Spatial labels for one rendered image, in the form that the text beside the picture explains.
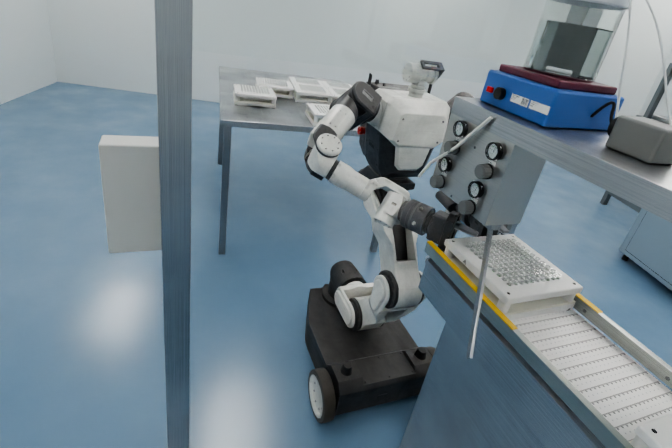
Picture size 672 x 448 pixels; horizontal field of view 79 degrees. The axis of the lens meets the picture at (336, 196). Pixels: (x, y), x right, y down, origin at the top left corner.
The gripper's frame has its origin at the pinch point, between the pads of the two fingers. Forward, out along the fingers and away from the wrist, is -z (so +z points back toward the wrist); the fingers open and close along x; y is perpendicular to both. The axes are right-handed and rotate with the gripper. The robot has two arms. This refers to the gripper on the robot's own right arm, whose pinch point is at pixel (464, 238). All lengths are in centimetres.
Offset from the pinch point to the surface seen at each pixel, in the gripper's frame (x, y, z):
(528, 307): 4.7, 9.5, -21.3
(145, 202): -7, 61, 53
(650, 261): 84, -259, -78
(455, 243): 0.0, 4.7, 0.6
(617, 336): 5.2, 2.4, -39.7
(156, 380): 100, 39, 89
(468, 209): -15.7, 17.0, -2.5
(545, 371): 5.0, 27.4, -28.8
